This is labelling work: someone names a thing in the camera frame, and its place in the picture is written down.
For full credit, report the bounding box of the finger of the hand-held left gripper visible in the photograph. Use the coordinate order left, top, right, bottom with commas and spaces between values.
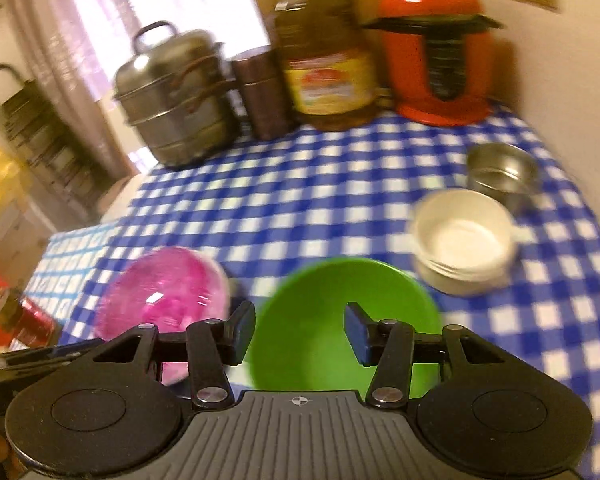
0, 339, 107, 402

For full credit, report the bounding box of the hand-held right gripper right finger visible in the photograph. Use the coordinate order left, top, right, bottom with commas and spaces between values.
344, 302, 506, 408

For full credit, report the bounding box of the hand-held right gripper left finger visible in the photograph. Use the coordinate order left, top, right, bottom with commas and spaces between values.
92, 301, 257, 408

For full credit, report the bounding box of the green plastic bowl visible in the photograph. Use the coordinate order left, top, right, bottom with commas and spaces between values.
242, 257, 443, 393

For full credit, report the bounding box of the stainless steel bowl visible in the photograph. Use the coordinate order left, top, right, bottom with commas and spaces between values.
466, 142, 541, 212

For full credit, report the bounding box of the red packaging box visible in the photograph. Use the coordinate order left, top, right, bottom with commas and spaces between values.
0, 269, 63, 353

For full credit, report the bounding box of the light blue patterned cloth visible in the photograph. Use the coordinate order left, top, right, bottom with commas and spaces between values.
24, 224, 128, 343

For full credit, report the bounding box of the cardboard box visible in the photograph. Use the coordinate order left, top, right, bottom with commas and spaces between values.
0, 202, 58, 283

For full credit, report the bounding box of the blue white checkered tablecloth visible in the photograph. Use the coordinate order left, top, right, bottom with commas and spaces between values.
55, 105, 600, 480

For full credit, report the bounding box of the stacked metal tiffin carrier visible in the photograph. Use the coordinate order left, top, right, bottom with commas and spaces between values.
0, 62, 108, 223

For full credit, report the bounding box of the stainless steel steamer pot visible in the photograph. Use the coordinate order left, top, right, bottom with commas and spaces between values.
112, 21, 242, 169

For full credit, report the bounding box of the brown cylindrical canister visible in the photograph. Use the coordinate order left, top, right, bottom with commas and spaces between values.
230, 45, 295, 141

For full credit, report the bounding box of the large cooking oil bottle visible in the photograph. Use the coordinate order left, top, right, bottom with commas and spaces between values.
264, 0, 383, 132

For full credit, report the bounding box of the orange electric pressure cooker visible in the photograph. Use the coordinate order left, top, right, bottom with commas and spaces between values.
361, 0, 506, 127

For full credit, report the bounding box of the sheer pink curtain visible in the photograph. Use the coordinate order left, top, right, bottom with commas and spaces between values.
0, 0, 273, 181

